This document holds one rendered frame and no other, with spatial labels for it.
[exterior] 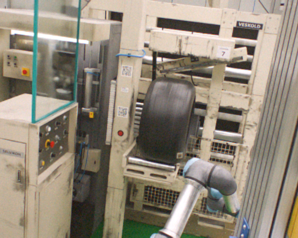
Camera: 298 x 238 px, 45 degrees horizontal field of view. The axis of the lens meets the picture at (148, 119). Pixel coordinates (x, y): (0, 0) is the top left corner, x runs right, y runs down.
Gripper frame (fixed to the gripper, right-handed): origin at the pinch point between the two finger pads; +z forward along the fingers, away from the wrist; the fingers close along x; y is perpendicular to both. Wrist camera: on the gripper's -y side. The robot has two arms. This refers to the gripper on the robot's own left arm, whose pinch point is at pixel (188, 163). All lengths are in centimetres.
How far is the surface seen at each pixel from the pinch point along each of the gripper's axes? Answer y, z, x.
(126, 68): 50, 55, 16
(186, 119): 25.1, 11.4, -4.9
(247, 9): -149, 731, -595
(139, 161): -9.8, 29.8, 23.5
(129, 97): 31, 50, 18
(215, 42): 57, 46, -48
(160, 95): 38.0, 27.6, 4.6
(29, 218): -8, 10, 102
